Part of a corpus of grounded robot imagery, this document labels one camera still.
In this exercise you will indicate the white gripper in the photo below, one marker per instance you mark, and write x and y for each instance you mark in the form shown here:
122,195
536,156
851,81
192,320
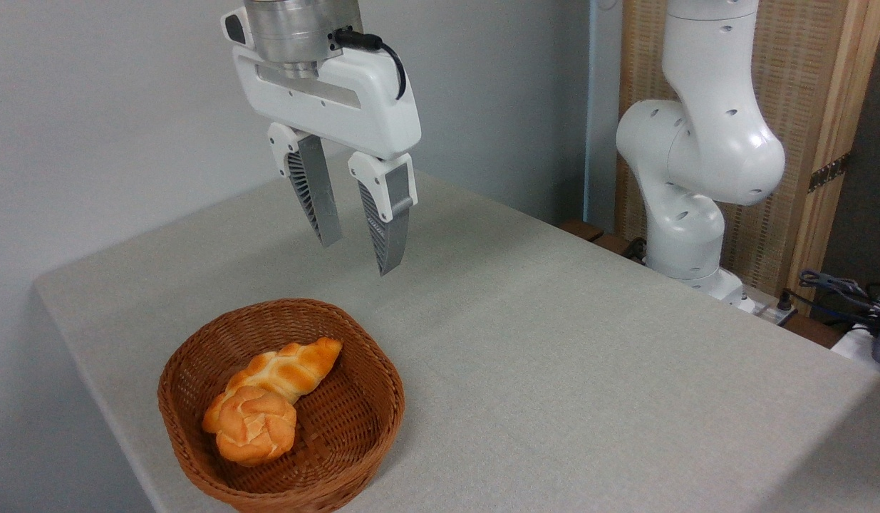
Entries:
354,114

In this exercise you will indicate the round bread roll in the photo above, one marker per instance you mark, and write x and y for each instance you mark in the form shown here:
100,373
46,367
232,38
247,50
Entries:
253,427

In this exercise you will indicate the long braided bread loaf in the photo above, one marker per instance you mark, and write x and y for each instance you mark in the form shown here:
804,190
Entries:
293,367

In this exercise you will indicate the brown wicker basket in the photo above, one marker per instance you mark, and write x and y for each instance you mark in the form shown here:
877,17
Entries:
340,427

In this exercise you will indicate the light blue vertical trim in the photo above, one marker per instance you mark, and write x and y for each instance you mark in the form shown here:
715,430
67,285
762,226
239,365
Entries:
601,107

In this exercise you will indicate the metal hinge on screen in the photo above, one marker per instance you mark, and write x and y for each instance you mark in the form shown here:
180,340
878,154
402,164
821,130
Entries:
829,172

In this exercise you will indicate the white cloth-like object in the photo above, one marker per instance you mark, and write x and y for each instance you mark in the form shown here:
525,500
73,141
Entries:
851,345

